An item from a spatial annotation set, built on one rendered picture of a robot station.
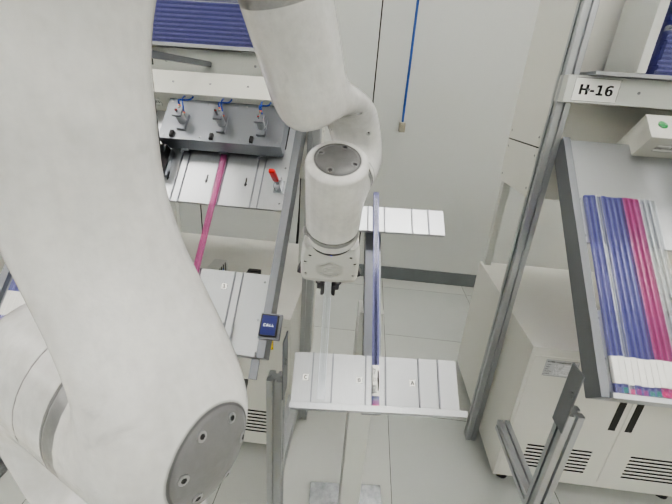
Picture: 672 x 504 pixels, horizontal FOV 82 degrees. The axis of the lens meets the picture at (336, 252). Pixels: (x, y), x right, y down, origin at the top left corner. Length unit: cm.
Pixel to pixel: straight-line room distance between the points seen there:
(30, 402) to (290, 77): 34
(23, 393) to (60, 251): 13
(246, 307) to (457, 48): 217
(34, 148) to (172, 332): 12
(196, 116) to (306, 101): 79
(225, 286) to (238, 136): 41
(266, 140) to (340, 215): 60
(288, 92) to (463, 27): 236
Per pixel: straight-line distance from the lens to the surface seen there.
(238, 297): 98
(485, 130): 278
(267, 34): 41
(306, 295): 143
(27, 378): 35
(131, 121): 25
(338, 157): 51
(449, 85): 271
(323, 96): 43
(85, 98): 24
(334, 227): 54
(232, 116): 116
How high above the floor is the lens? 130
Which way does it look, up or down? 23 degrees down
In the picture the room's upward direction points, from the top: 4 degrees clockwise
